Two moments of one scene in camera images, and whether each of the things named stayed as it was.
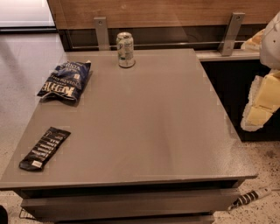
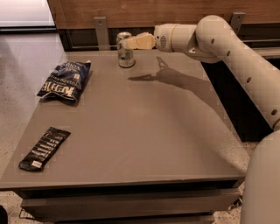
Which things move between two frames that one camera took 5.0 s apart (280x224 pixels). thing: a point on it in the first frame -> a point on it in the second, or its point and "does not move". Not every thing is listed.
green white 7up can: (125, 49) does not move
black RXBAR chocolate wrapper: (43, 151) does not move
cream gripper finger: (263, 101) -> (162, 38)
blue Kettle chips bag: (67, 80) does not move
